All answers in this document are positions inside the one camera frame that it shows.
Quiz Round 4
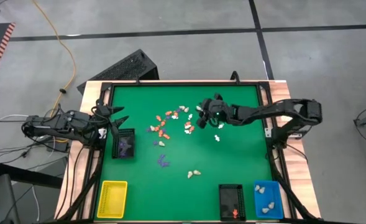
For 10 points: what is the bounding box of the black cable loop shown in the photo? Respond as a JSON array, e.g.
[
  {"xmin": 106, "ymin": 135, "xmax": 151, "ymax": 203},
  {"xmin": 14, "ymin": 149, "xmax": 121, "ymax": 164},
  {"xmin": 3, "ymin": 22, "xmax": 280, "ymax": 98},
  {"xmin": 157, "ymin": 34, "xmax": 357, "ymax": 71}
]
[{"xmin": 230, "ymin": 70, "xmax": 242, "ymax": 85}]

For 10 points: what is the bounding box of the black plastic mesh basket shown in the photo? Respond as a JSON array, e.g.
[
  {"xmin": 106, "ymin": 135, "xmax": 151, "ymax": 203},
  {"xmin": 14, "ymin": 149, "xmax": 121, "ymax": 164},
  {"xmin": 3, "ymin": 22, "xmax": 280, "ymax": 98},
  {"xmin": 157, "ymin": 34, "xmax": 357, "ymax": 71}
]
[
  {"xmin": 112, "ymin": 128, "xmax": 136, "ymax": 159},
  {"xmin": 218, "ymin": 183, "xmax": 247, "ymax": 222}
]

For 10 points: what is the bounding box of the black computer tower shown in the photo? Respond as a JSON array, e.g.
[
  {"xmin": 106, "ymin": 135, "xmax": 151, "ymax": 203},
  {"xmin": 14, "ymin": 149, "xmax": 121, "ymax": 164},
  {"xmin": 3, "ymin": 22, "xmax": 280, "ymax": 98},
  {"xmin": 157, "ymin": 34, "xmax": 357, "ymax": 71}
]
[{"xmin": 76, "ymin": 49, "xmax": 160, "ymax": 96}]

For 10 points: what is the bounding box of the yellow plastic mesh basket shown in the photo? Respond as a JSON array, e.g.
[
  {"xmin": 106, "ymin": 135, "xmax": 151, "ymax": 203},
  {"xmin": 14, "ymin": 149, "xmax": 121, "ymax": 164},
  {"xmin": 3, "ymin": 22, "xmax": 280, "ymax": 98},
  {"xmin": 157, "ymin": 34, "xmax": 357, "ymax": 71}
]
[{"xmin": 96, "ymin": 180, "xmax": 129, "ymax": 220}]

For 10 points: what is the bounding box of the blue plastic mesh basket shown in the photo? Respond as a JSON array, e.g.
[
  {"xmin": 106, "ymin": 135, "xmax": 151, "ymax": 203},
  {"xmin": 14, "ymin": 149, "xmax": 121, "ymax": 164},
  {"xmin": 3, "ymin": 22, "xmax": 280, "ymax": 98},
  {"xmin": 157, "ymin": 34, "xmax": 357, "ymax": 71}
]
[{"xmin": 253, "ymin": 180, "xmax": 285, "ymax": 220}]

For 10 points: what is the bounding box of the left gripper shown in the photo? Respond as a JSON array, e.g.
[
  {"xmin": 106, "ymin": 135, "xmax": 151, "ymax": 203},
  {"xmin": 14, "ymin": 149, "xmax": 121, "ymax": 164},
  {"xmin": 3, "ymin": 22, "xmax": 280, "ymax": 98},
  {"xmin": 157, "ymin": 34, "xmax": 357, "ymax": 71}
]
[{"xmin": 91, "ymin": 99, "xmax": 130, "ymax": 138}]

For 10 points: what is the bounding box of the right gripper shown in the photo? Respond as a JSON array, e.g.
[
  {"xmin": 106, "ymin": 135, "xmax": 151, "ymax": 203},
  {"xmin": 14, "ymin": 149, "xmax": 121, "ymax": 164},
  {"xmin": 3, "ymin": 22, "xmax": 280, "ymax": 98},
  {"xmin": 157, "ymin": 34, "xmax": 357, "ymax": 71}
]
[{"xmin": 196, "ymin": 95, "xmax": 233, "ymax": 129}]

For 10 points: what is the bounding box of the white floor cable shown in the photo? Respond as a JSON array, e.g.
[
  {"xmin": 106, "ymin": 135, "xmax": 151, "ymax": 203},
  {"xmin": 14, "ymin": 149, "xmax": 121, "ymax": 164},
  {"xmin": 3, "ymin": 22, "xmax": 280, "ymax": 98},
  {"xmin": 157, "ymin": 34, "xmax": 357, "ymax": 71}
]
[{"xmin": 0, "ymin": 113, "xmax": 28, "ymax": 129}]

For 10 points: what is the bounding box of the yellow extension cable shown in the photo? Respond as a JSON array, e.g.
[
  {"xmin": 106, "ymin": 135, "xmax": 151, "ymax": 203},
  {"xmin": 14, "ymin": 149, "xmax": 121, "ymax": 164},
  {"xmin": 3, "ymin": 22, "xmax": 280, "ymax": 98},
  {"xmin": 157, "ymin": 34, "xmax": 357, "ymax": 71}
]
[{"xmin": 32, "ymin": 0, "xmax": 77, "ymax": 119}]

